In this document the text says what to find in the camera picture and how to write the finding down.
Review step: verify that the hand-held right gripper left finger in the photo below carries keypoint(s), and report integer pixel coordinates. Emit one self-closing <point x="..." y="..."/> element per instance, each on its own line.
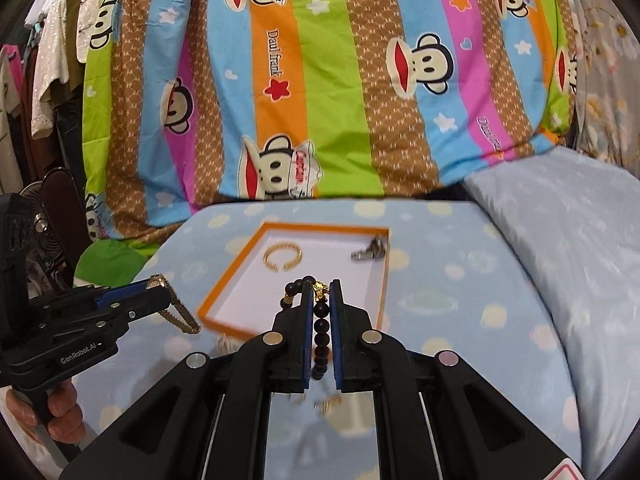
<point x="304" y="340"/>

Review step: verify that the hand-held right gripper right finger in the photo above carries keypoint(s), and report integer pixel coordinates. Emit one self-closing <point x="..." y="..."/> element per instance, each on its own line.
<point x="336" y="340"/>

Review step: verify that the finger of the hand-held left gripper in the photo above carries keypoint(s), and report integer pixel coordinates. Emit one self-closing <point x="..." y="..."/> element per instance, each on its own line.
<point x="125" y="292"/>
<point x="140" y="307"/>

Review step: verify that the gold wrist watch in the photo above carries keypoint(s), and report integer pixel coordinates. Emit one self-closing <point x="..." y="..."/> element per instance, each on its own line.
<point x="181" y="316"/>

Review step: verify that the orange jewelry box tray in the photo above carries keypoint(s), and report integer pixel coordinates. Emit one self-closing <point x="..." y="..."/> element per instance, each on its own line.
<point x="320" y="247"/>

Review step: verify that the person's left hand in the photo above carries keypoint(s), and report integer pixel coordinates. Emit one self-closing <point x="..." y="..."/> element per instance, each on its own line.
<point x="62" y="410"/>

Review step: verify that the green cloth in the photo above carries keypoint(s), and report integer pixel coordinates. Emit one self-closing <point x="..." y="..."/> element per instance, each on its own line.
<point x="110" y="262"/>

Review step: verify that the small electric fan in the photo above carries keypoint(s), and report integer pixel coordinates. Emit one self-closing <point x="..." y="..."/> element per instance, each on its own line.
<point x="47" y="240"/>

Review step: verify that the dark brown rounded board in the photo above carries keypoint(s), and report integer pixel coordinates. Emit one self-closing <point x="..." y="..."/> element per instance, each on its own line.
<point x="62" y="200"/>

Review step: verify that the dark metal wrist watch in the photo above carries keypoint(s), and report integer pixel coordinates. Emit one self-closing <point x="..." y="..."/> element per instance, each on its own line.
<point x="369" y="251"/>

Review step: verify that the light blue spotted sheet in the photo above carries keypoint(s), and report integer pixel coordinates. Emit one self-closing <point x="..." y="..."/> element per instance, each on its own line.
<point x="440" y="300"/>

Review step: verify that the hanging clothes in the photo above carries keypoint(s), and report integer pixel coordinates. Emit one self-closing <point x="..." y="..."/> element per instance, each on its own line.
<point x="50" y="60"/>

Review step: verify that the light blue pillow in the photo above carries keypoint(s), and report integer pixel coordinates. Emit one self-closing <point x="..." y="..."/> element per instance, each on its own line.
<point x="565" y="240"/>

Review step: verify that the colourful striped printed blanket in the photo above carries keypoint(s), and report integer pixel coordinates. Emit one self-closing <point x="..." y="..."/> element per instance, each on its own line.
<point x="330" y="85"/>

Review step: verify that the grey floral cloth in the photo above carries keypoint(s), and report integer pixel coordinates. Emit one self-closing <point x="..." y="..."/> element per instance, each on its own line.
<point x="605" y="70"/>

